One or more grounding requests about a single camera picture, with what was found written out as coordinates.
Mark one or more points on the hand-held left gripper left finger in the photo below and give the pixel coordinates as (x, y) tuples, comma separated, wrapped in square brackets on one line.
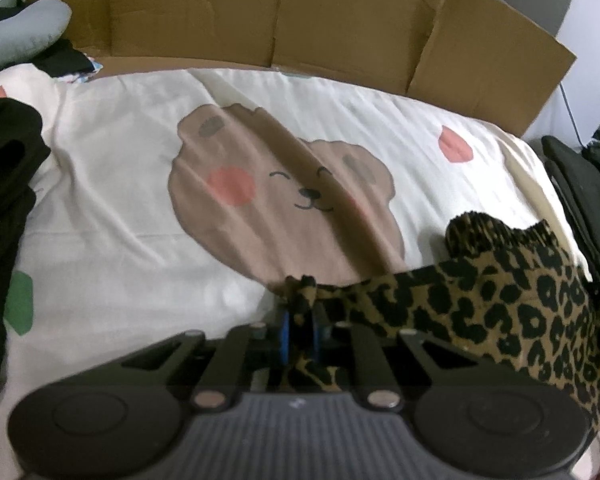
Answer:
[(285, 335)]

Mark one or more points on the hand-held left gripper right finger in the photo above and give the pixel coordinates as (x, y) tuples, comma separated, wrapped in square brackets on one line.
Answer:
[(316, 335)]

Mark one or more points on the leopard print garment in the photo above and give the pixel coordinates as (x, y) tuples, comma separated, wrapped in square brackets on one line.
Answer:
[(505, 300)]

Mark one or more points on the folded black clothes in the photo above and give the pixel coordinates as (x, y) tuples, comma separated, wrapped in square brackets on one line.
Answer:
[(575, 195)]

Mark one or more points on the cream bear print bedsheet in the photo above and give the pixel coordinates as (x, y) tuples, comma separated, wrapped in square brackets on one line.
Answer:
[(130, 160)]

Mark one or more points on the black garment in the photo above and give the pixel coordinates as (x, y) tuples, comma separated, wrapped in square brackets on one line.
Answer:
[(5, 185)]

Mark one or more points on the brown cardboard sheet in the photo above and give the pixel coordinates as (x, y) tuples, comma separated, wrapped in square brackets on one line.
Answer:
[(330, 15)]

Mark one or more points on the small black cloth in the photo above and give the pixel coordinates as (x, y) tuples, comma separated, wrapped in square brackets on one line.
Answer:
[(65, 57)]

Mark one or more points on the grey neck pillow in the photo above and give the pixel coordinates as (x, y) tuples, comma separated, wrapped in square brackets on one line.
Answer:
[(20, 35)]

